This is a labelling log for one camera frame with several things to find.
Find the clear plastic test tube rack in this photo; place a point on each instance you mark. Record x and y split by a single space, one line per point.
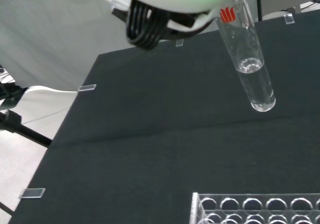
257 209

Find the clear plastic cloth clip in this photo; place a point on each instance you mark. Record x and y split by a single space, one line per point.
87 87
32 193
289 19
179 42

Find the white stand with pole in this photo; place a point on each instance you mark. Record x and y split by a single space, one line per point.
259 7

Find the black bench cloth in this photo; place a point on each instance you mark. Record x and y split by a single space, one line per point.
162 134

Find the black tripod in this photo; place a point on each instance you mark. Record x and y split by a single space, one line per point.
22 129

